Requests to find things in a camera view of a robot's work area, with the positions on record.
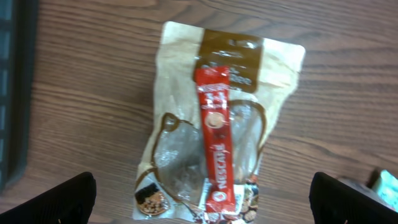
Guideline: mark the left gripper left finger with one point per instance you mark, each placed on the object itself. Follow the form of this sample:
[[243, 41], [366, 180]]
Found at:
[[71, 202]]

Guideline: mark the red snack bar wrapper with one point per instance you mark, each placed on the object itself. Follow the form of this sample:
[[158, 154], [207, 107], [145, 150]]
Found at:
[[212, 85]]

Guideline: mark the white brown snack bag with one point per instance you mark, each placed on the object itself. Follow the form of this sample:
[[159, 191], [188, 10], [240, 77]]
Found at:
[[172, 178]]

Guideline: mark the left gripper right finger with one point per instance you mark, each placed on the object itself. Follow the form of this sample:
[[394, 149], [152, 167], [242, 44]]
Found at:
[[344, 201]]

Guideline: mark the grey plastic mesh basket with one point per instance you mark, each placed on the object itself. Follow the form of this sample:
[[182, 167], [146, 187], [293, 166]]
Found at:
[[18, 35]]

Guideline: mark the teal wet wipes pack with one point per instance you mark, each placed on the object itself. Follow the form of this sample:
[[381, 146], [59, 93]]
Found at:
[[386, 188]]

